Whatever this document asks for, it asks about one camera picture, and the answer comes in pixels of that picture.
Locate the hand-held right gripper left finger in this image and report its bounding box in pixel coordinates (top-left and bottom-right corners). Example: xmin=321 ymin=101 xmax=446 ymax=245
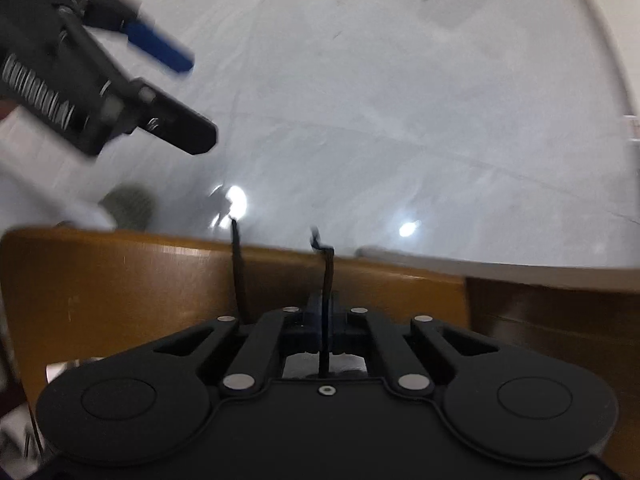
xmin=150 ymin=292 xmax=326 ymax=396

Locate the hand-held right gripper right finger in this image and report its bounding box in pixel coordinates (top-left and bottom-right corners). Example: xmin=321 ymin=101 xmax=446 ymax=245
xmin=327 ymin=292 xmax=501 ymax=396

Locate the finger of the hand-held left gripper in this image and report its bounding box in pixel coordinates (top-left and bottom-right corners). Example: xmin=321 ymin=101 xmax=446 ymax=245
xmin=105 ymin=77 xmax=218 ymax=157
xmin=82 ymin=5 xmax=196 ymax=76

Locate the black shoelace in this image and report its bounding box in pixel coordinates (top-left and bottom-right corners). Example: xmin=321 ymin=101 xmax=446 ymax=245
xmin=229 ymin=216 xmax=337 ymax=378

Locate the plain white cloth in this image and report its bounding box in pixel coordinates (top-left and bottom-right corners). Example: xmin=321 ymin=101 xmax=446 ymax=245
xmin=0 ymin=110 xmax=118 ymax=233

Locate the dark brown slatted board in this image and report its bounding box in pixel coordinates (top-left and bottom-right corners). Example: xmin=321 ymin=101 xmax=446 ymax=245
xmin=465 ymin=275 xmax=640 ymax=480

